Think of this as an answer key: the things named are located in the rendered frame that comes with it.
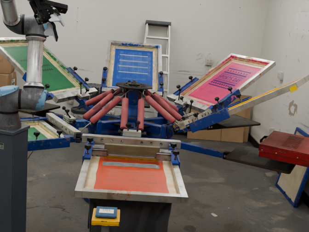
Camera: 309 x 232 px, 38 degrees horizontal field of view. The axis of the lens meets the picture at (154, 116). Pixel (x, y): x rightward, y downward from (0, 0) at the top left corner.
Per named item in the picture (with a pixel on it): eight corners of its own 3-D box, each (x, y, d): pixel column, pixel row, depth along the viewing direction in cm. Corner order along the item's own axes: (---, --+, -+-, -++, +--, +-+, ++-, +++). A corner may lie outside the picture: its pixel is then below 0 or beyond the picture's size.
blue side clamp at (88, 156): (89, 167, 274) (90, 156, 272) (82, 166, 273) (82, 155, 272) (94, 152, 303) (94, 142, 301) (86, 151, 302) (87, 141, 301)
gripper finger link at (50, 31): (45, 43, 210) (40, 24, 207) (56, 40, 213) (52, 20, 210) (47, 43, 208) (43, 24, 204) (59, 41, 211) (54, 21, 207)
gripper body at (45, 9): (38, 26, 205) (28, 4, 206) (55, 22, 209) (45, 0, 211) (42, 18, 198) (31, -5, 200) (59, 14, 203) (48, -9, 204)
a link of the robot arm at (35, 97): (19, 110, 255) (23, 16, 258) (46, 111, 258) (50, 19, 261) (17, 108, 243) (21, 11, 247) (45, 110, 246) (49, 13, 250)
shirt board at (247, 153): (298, 167, 332) (300, 157, 330) (288, 183, 297) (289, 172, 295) (141, 132, 388) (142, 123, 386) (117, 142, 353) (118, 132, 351)
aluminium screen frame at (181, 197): (187, 204, 230) (188, 197, 230) (74, 197, 226) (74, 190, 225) (173, 155, 307) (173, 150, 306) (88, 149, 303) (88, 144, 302)
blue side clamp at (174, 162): (179, 172, 278) (180, 162, 276) (171, 172, 277) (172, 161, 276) (174, 157, 307) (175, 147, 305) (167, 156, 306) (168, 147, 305)
